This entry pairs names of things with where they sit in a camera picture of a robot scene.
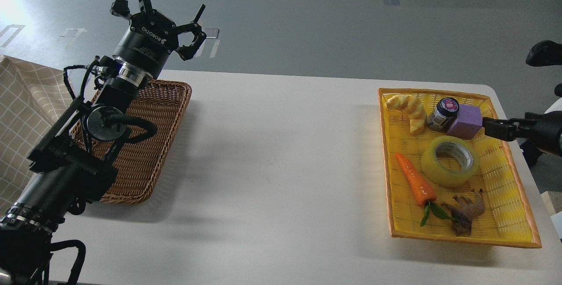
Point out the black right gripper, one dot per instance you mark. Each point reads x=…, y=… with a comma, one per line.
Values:
x=544, y=130

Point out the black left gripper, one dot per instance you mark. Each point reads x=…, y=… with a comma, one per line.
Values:
x=146, y=42

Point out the yellow tape roll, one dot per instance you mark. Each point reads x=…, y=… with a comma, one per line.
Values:
x=460, y=150

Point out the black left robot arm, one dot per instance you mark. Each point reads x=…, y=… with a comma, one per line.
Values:
x=75, y=160

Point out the purple foam block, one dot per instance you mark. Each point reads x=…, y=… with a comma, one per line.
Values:
x=467, y=123

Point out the small dark jar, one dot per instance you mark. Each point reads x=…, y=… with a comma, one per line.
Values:
x=445, y=111

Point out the yellow plastic tray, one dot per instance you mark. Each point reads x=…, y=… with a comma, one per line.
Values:
x=508, y=219

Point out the black chair part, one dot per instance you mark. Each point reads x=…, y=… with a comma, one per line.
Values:
x=545, y=53

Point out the brown toy animal figure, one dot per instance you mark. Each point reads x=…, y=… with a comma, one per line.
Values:
x=465, y=212

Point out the toy croissant bread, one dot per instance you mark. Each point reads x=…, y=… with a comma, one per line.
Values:
x=412, y=107

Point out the orange toy carrot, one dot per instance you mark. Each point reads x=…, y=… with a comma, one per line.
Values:
x=423, y=192

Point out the brown wicker basket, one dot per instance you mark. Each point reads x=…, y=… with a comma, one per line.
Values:
x=163, y=103

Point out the beige checkered cloth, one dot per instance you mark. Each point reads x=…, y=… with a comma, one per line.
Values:
x=32, y=98

